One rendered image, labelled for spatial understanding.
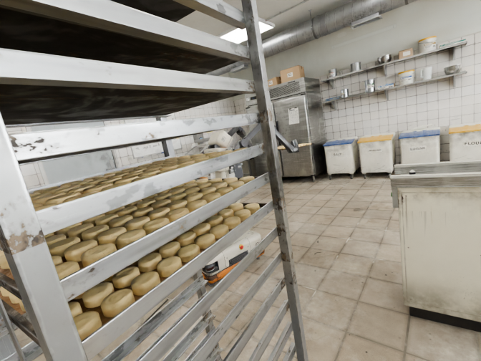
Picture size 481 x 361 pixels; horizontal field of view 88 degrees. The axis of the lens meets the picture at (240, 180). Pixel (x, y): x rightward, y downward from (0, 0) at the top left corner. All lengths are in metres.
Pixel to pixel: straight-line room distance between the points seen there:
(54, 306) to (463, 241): 1.69
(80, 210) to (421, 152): 4.90
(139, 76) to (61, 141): 0.16
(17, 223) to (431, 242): 1.71
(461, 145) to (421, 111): 0.99
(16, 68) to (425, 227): 1.70
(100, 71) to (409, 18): 5.54
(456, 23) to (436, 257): 4.45
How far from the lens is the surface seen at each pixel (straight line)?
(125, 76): 0.46
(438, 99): 5.60
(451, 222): 1.70
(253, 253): 0.71
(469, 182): 1.65
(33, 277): 0.35
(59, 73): 0.41
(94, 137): 0.41
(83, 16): 0.47
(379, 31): 5.80
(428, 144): 5.00
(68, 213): 0.39
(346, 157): 5.21
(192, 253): 0.57
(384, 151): 5.07
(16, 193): 0.34
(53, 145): 0.38
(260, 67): 0.76
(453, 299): 1.92
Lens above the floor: 1.30
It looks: 11 degrees down
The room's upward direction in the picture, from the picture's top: 10 degrees counter-clockwise
